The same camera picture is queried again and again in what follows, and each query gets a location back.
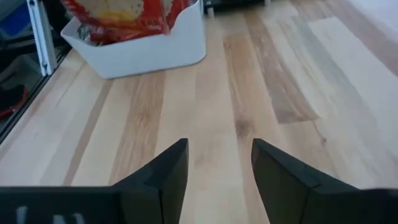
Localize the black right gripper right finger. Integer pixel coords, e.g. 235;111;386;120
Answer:
250;138;398;224

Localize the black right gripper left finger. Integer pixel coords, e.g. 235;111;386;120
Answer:
0;138;190;224

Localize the red popcorn bag clear wrap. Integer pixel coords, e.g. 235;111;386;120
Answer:
60;0;195;44

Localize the white plastic basket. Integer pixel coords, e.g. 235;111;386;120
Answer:
60;0;208;80

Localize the blue bin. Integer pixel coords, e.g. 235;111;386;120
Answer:
0;1;30;38

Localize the silver aluminium frame post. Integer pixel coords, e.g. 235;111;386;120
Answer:
26;0;58;77

